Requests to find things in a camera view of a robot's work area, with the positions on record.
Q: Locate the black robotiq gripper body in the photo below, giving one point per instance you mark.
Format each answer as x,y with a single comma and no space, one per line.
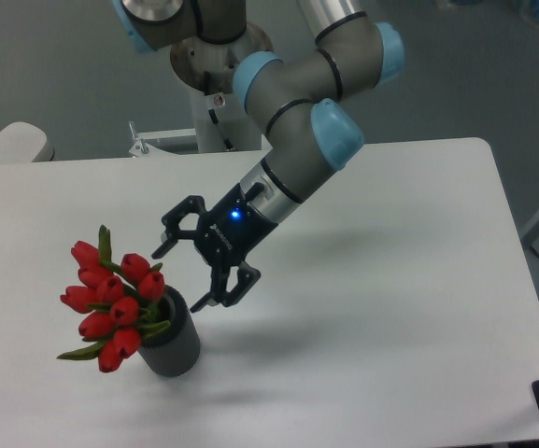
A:
231,228

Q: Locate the red tulip bouquet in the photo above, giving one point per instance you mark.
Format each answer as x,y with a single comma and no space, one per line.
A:
122,303

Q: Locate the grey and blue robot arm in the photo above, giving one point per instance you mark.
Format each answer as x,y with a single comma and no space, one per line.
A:
296,107

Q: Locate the dark grey ribbed vase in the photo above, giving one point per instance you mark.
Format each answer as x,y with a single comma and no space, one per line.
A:
175,350

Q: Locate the white chair armrest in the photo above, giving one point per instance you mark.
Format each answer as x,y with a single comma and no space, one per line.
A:
22,142

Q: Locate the white pedestal base frame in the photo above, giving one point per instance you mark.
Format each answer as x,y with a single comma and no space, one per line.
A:
180,142

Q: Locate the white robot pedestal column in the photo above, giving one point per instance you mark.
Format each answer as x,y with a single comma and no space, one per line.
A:
217,121

